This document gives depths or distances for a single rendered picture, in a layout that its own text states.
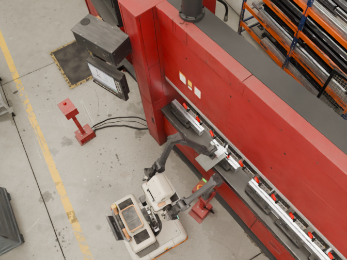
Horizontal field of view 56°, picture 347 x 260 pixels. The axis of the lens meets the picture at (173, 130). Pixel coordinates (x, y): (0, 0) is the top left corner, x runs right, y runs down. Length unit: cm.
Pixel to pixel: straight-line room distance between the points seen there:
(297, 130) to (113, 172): 290
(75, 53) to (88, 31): 260
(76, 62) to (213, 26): 343
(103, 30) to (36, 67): 285
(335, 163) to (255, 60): 84
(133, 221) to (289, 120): 183
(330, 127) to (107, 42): 191
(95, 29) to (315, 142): 207
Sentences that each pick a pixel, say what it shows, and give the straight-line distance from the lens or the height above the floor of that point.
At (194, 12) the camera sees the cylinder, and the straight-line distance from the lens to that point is 251.
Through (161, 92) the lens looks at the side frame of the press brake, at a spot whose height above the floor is 116.
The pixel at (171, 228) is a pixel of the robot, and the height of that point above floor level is 28.
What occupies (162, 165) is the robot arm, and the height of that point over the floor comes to 130.
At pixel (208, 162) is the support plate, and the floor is 100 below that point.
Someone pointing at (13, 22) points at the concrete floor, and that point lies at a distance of 670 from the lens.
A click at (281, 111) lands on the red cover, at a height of 230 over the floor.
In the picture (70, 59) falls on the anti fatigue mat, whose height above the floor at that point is 1.
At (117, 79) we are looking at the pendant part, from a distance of 316.
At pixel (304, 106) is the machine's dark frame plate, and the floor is 230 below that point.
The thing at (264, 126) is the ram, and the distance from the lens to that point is 237.
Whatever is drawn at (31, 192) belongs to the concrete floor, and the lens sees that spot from 472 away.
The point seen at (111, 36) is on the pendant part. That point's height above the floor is 195.
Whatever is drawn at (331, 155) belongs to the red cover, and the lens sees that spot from 208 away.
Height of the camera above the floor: 406
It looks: 62 degrees down
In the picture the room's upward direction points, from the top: 6 degrees counter-clockwise
